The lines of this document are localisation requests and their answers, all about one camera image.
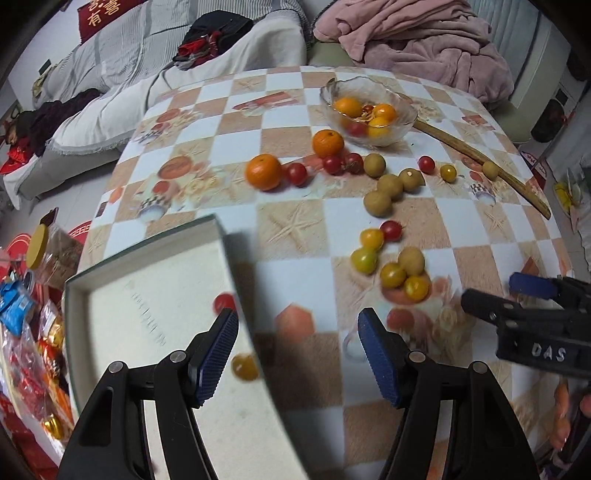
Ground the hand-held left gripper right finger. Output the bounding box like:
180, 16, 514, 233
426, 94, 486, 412
358, 308, 533, 480

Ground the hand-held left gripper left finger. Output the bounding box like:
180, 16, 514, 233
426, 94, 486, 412
56, 307, 241, 480

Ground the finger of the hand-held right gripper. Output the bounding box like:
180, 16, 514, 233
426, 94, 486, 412
460, 288, 523, 331
509, 272, 591, 311

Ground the white shallow box tray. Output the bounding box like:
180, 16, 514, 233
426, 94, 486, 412
63, 215, 310, 480

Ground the person's right hand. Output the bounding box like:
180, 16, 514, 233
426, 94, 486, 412
551, 382, 575, 460

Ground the yellow plastic bag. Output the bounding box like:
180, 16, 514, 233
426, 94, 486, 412
554, 168, 585, 208

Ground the long wooden stick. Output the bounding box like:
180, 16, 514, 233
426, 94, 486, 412
398, 92, 552, 220

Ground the dark bag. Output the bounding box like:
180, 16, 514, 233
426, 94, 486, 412
531, 99, 571, 144

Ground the pile of red snack packets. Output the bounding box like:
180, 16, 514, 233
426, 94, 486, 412
0, 300, 77, 467

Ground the clear jar with yellow lid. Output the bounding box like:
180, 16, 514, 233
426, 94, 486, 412
25, 224, 84, 289

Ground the clear glass bowl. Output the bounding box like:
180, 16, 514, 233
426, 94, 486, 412
320, 78, 419, 147

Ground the blue snack packet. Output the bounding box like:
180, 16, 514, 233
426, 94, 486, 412
0, 281, 38, 335

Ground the checkered printed tablecloth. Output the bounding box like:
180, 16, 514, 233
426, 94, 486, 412
76, 65, 573, 480

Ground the pink fleece blanket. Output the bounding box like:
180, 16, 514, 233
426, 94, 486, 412
313, 0, 515, 103

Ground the red cloth item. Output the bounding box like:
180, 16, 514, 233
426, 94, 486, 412
0, 147, 40, 175

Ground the dark maroon clothes pile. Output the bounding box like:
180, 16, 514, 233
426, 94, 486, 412
16, 89, 102, 157

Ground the sofa with grey cover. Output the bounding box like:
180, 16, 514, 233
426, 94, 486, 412
16, 0, 309, 199

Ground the black and red clothes pile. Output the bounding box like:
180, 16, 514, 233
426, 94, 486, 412
173, 10, 254, 70

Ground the red cushion with gold print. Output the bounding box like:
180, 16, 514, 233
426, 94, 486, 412
76, 0, 144, 41

